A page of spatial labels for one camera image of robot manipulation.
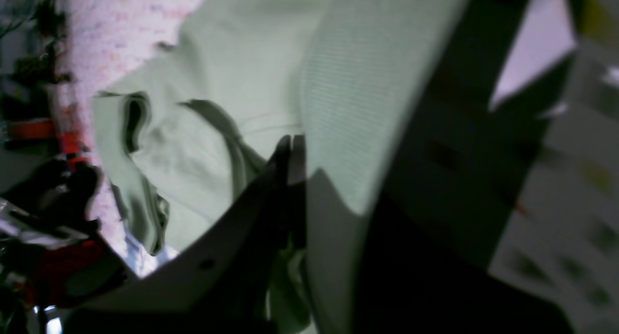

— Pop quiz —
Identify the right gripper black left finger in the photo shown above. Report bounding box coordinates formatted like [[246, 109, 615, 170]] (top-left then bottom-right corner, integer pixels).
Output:
[[63, 134, 307, 334]]

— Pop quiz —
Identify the light green T-shirt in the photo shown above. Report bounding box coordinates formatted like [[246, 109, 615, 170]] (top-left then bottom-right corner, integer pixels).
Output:
[[91, 0, 471, 334]]

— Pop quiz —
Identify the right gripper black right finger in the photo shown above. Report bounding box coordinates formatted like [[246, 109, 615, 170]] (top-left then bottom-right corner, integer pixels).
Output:
[[353, 194, 574, 334]]

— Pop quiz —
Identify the red and black wire bundle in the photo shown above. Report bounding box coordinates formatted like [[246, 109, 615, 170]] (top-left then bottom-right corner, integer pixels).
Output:
[[0, 116, 126, 334]]

